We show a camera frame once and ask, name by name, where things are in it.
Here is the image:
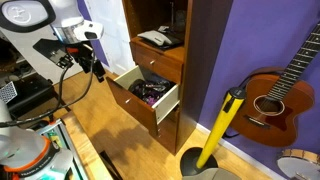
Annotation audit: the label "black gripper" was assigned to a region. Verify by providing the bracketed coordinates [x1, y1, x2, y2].
[75, 47, 105, 82]

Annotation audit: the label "grey and black bag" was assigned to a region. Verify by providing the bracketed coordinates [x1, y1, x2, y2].
[138, 30, 182, 46]

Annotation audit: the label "wooden drawer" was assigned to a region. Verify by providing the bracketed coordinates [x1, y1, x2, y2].
[106, 66, 179, 135]
[130, 37, 185, 84]

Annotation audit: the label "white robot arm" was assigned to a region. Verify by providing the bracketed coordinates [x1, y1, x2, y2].
[1, 0, 104, 180]

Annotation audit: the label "purple and black drawer contents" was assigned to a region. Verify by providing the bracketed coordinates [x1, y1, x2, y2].
[128, 79, 174, 106]

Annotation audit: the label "lower cabinet drawer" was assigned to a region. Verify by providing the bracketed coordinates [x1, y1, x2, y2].
[157, 111, 179, 154]

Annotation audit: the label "checkered calibration card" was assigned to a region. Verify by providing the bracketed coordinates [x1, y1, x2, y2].
[0, 82, 18, 103]

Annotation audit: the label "tall brown wooden cabinet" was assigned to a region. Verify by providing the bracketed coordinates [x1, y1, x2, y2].
[122, 0, 234, 153]

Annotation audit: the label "yellow pole with black base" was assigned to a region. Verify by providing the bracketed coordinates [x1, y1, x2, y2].
[180, 87, 246, 177]

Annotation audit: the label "acoustic guitar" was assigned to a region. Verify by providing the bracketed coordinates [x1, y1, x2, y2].
[230, 23, 320, 147]

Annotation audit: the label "banjo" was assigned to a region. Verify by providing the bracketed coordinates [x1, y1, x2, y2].
[277, 149, 320, 180]

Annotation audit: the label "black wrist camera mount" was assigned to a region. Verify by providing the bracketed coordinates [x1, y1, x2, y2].
[33, 39, 73, 69]

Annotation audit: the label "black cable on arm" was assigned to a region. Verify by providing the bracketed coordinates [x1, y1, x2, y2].
[0, 49, 98, 128]

